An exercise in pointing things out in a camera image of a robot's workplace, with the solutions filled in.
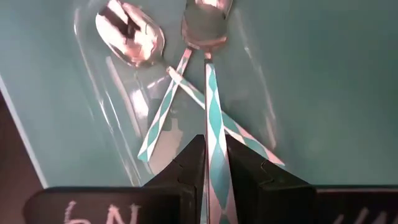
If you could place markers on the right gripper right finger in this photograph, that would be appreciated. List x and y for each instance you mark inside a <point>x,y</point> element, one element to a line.
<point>295,205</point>

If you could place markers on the teal plastic bin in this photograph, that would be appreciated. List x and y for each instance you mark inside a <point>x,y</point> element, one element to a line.
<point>326,93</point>

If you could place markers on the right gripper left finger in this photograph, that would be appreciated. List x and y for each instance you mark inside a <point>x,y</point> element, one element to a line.
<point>124,205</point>

